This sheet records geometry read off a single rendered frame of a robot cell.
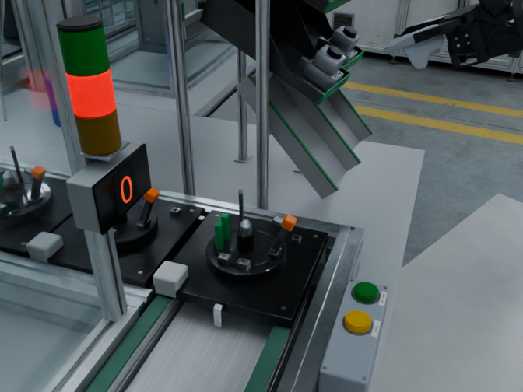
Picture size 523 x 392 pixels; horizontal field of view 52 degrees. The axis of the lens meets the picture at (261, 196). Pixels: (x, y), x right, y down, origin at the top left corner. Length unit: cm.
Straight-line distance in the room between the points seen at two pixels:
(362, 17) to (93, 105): 451
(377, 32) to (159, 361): 443
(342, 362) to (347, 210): 55
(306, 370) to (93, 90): 47
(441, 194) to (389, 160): 160
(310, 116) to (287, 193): 25
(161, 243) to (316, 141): 39
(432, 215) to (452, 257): 171
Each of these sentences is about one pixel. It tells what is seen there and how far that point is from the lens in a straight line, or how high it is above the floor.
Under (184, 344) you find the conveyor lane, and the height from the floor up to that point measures 92.
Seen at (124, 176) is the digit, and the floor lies 122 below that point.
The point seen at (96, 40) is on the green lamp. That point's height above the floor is 140.
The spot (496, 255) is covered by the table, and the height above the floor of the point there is 86.
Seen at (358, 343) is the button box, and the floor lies 96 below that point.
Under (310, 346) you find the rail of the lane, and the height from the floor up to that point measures 95.
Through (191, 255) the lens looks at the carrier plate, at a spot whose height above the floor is 97.
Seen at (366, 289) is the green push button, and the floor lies 97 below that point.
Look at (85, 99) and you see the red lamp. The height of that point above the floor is 133.
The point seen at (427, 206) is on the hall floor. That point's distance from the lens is 297.
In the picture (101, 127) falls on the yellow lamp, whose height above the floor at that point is 130.
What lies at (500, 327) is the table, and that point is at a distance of 107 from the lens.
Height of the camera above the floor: 157
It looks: 32 degrees down
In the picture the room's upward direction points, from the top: straight up
